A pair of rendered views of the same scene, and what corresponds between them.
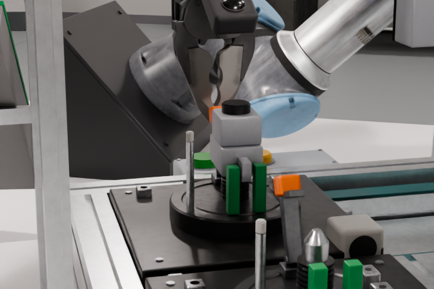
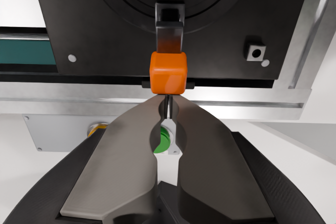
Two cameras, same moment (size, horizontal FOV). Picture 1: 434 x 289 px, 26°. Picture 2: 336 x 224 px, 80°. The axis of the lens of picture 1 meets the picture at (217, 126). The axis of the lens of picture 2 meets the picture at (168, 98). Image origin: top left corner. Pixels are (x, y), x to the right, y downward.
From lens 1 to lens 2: 0.98 m
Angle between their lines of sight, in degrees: 45
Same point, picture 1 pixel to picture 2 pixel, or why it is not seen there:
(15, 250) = not seen: hidden behind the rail
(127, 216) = not seen: outside the picture
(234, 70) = (114, 146)
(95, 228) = not seen: outside the picture
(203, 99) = (195, 106)
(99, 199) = (286, 71)
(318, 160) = (43, 126)
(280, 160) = (81, 132)
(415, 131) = not seen: outside the picture
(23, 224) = (270, 146)
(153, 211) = not seen: outside the picture
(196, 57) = (235, 185)
